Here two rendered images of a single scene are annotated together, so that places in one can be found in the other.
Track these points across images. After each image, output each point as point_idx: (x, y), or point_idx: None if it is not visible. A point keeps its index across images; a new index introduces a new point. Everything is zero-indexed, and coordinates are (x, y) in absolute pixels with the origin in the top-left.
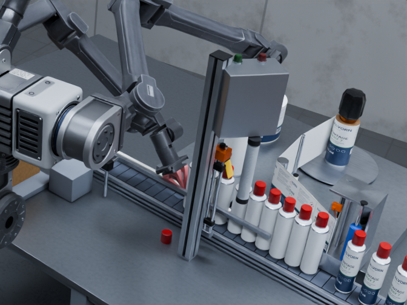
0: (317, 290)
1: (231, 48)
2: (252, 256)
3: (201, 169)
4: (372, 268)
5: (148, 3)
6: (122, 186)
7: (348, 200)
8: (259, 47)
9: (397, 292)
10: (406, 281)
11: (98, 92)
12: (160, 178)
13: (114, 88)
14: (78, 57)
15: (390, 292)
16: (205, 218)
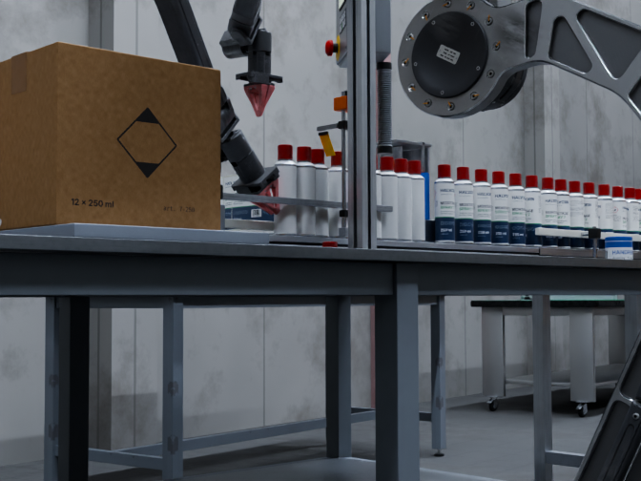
0: (447, 244)
1: (257, 10)
2: (386, 244)
3: (372, 107)
4: (468, 193)
5: None
6: None
7: (401, 155)
8: (258, 18)
9: (488, 208)
10: (490, 191)
11: None
12: (263, 196)
13: (207, 58)
14: (178, 5)
15: (484, 213)
16: (345, 209)
